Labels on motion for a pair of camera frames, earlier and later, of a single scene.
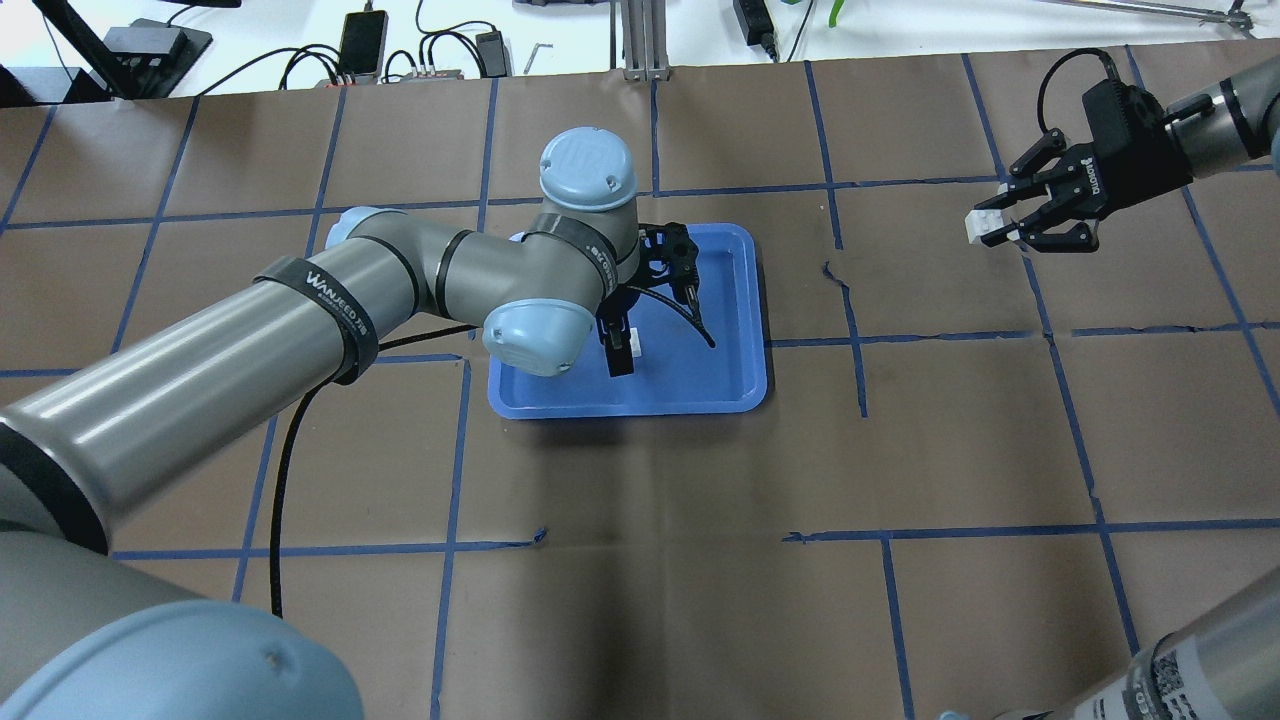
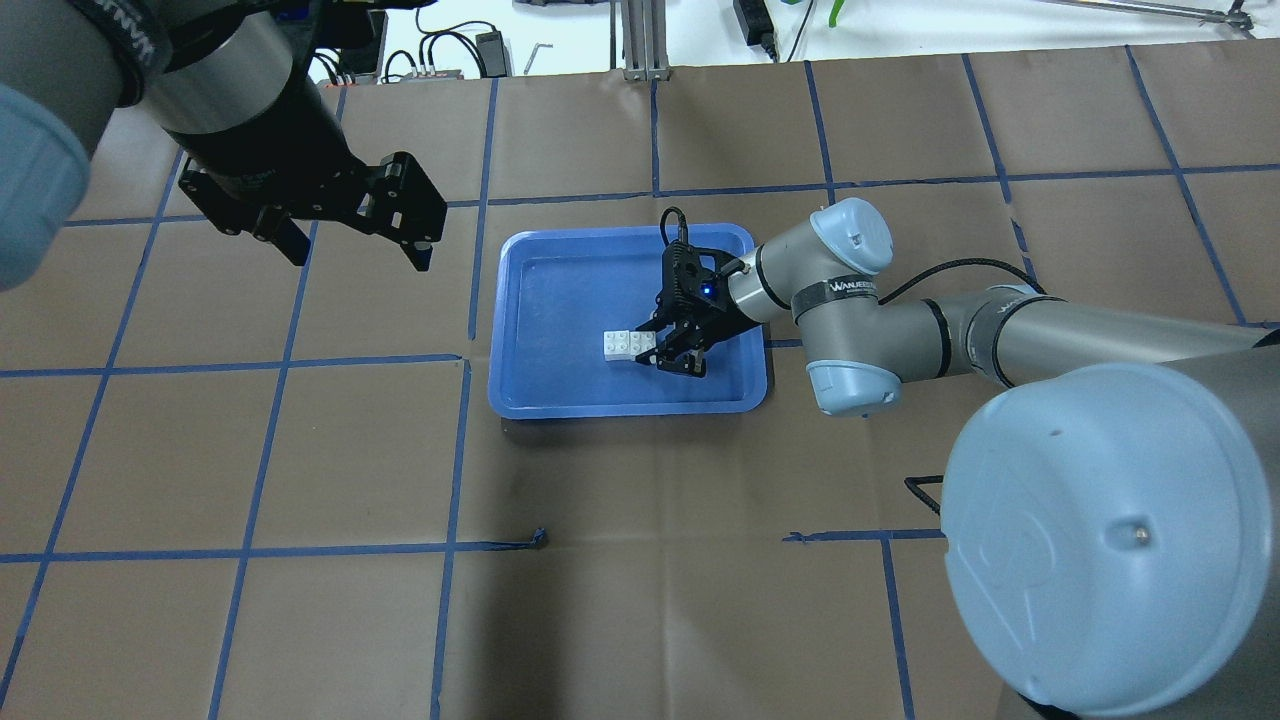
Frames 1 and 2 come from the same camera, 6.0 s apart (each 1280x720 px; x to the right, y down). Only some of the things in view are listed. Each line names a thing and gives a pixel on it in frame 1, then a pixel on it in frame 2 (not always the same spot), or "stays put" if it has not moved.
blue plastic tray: [719, 270] stays put
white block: [980, 221] to [641, 341]
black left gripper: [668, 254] to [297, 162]
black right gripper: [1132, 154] to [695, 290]
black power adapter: [756, 25] stays put
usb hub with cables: [409, 75] stays put
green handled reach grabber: [1233, 15] stays put
